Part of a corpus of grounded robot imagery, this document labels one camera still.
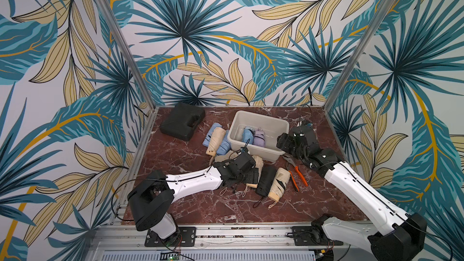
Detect left aluminium corner post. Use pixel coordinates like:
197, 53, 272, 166
95, 0, 156, 111

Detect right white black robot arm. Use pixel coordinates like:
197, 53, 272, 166
276, 125, 427, 261

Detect aluminium corner post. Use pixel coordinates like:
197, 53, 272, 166
95, 0, 156, 111
323, 0, 396, 114

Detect beige black strap umbrella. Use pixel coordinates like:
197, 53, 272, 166
268, 168, 291, 209

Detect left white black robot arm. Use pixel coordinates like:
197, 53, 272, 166
128, 150, 259, 240

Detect black plastic tool case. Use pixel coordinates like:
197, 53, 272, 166
159, 102, 205, 141

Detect right aluminium corner post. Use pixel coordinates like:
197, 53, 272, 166
323, 0, 396, 114

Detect aluminium front rail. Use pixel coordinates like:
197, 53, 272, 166
84, 222, 375, 261

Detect blue umbrella behind beige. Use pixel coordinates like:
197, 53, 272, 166
216, 130, 231, 155

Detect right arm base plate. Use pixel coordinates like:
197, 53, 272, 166
286, 226, 344, 248

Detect purple umbrella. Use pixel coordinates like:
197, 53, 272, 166
253, 128, 266, 147

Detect beige plastic storage box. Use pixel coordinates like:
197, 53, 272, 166
227, 111, 290, 163

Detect orange handled pliers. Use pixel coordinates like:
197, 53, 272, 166
283, 153, 309, 192

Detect black folded umbrella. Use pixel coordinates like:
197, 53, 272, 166
253, 166, 277, 209

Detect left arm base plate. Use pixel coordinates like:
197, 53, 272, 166
145, 226, 196, 248

